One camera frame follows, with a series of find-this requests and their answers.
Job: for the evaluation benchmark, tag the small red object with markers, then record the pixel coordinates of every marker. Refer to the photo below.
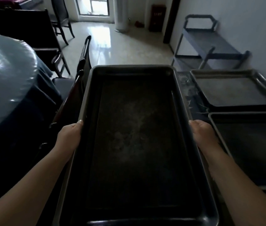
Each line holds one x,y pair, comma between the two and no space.
139,23

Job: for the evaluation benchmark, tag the white standing air conditioner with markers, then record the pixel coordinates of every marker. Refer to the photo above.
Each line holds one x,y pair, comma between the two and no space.
121,14

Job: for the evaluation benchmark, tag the person's right thumb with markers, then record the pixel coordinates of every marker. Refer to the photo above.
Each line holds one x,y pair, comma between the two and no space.
196,124

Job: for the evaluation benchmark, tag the person's left forearm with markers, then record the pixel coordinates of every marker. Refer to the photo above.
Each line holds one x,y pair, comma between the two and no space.
22,188

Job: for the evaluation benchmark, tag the person's left hand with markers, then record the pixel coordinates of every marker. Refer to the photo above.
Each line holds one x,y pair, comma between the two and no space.
68,137

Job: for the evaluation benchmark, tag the dark metal baking tray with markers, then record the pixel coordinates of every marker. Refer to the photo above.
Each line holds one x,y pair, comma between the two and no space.
252,148

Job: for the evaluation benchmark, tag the large dark baking tray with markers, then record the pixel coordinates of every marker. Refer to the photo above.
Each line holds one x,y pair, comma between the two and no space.
137,148

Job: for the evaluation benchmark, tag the person's right hand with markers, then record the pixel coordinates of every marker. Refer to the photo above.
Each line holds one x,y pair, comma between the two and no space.
203,134

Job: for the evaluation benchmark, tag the dark wooden chair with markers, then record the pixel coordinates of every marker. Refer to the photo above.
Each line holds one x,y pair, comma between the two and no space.
29,32
62,16
76,77

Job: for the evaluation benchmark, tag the person's left thumb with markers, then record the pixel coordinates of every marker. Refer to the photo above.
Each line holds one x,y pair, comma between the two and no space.
76,125

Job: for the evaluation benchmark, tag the dark patterned table cover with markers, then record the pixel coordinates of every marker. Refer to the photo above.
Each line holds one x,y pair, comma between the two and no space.
191,96

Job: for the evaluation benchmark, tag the glass door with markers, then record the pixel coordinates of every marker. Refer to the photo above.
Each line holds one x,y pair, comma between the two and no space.
93,7

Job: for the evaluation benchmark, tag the grey metal baking tray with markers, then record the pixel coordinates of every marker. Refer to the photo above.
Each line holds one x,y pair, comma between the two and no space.
236,89

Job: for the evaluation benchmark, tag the red fire extinguisher cabinet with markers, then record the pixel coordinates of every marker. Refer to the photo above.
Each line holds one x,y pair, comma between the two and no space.
157,17

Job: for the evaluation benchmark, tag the round table with blue cloth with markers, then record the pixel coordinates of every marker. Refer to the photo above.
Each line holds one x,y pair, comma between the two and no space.
10,91

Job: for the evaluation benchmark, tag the person's right forearm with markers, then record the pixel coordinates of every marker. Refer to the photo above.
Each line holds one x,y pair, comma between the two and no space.
243,185

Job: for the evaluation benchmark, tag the grey utility cart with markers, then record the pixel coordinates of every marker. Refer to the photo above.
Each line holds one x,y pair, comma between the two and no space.
205,44

